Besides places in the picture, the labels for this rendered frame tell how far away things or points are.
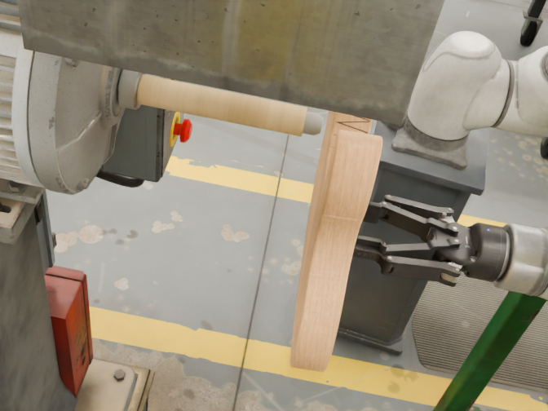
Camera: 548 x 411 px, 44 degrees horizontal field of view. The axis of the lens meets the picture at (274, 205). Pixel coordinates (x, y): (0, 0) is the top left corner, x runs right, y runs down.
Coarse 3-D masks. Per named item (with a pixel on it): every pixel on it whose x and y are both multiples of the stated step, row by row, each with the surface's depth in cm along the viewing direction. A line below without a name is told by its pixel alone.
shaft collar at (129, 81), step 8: (128, 72) 72; (136, 72) 72; (120, 80) 72; (128, 80) 72; (136, 80) 72; (120, 88) 72; (128, 88) 72; (136, 88) 72; (120, 96) 72; (128, 96) 72; (136, 96) 72; (120, 104) 73; (128, 104) 73; (136, 104) 73
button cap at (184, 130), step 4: (184, 120) 111; (188, 120) 112; (176, 124) 112; (180, 124) 112; (184, 124) 111; (188, 124) 111; (176, 128) 111; (180, 128) 111; (184, 128) 110; (188, 128) 111; (176, 132) 112; (180, 132) 111; (184, 132) 110; (188, 132) 111; (180, 136) 111; (184, 136) 111; (188, 136) 112; (180, 140) 112; (184, 140) 112
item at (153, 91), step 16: (144, 80) 73; (160, 80) 73; (144, 96) 73; (160, 96) 72; (176, 96) 72; (192, 96) 72; (208, 96) 72; (224, 96) 73; (240, 96) 73; (192, 112) 73; (208, 112) 73; (224, 112) 73; (240, 112) 72; (256, 112) 72; (272, 112) 72; (288, 112) 72; (304, 112) 73; (272, 128) 73; (288, 128) 73
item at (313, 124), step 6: (312, 114) 73; (318, 114) 73; (306, 120) 73; (312, 120) 73; (318, 120) 73; (306, 126) 73; (312, 126) 73; (318, 126) 73; (306, 132) 73; (312, 132) 73; (318, 132) 73
